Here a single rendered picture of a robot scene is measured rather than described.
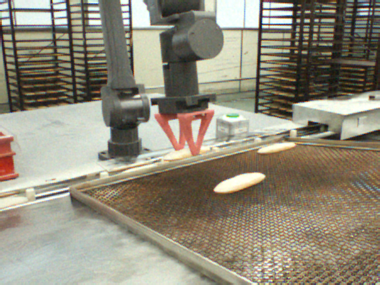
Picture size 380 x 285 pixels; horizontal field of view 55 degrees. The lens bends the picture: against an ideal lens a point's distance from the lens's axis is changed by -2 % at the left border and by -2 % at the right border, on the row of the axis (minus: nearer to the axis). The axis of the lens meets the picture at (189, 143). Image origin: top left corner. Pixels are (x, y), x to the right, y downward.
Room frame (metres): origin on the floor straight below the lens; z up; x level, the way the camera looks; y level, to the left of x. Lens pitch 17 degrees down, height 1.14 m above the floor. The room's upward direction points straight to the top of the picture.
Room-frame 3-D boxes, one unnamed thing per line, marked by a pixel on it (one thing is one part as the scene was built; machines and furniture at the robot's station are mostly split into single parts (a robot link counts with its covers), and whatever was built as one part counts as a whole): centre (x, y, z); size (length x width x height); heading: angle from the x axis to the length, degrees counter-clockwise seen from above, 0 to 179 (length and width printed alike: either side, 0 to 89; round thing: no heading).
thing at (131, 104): (0.90, 0.15, 0.94); 0.09 x 0.05 x 0.10; 27
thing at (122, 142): (0.92, 0.17, 0.86); 0.12 x 0.09 x 0.08; 131
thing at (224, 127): (1.04, -0.12, 0.84); 0.08 x 0.08 x 0.11; 35
